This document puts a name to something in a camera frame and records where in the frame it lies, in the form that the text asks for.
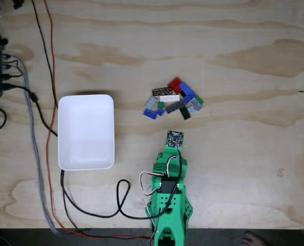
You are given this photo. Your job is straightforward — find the dark green two-by-four lego brick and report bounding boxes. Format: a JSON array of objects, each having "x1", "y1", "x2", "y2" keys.
[{"x1": 180, "y1": 106, "x2": 192, "y2": 120}]

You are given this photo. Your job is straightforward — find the long dark grey lego brick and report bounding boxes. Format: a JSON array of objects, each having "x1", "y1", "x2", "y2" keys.
[{"x1": 165, "y1": 100, "x2": 187, "y2": 114}]

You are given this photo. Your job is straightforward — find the blue two-by-four lego brick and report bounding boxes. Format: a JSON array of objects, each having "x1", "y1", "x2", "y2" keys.
[
  {"x1": 142, "y1": 108, "x2": 159, "y2": 120},
  {"x1": 184, "y1": 93, "x2": 198, "y2": 104}
]

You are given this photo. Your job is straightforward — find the long white lego brick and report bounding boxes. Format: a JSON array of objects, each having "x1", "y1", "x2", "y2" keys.
[{"x1": 160, "y1": 94, "x2": 181, "y2": 103}]

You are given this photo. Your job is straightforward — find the light grey two-by-four lego brick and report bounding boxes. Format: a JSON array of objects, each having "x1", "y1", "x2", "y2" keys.
[
  {"x1": 189, "y1": 98, "x2": 203, "y2": 111},
  {"x1": 144, "y1": 96, "x2": 158, "y2": 109}
]

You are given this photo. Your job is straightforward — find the long dark brown lego brick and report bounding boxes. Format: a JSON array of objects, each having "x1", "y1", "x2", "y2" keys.
[{"x1": 151, "y1": 88, "x2": 173, "y2": 97}]

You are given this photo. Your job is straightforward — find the red lego brick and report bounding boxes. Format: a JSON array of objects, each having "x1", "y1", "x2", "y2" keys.
[{"x1": 166, "y1": 76, "x2": 184, "y2": 95}]

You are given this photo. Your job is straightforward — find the white plastic bin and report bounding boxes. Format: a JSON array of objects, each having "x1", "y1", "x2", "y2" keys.
[{"x1": 57, "y1": 94, "x2": 115, "y2": 171}]

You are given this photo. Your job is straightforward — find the person's foot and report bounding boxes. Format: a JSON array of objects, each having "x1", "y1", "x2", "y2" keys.
[{"x1": 241, "y1": 230, "x2": 265, "y2": 246}]

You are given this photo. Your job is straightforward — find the bare camera circuit board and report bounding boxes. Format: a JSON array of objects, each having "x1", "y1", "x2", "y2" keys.
[{"x1": 165, "y1": 130, "x2": 185, "y2": 149}]

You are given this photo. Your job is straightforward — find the grey braided cable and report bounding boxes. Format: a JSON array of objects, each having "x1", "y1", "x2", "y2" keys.
[{"x1": 3, "y1": 53, "x2": 63, "y2": 236}]

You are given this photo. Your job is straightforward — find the thin red power wire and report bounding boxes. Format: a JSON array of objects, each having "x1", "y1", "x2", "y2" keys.
[{"x1": 43, "y1": 0, "x2": 154, "y2": 241}]

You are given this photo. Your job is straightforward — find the thin black power wire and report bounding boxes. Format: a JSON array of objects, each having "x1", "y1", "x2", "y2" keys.
[{"x1": 31, "y1": 0, "x2": 153, "y2": 240}]

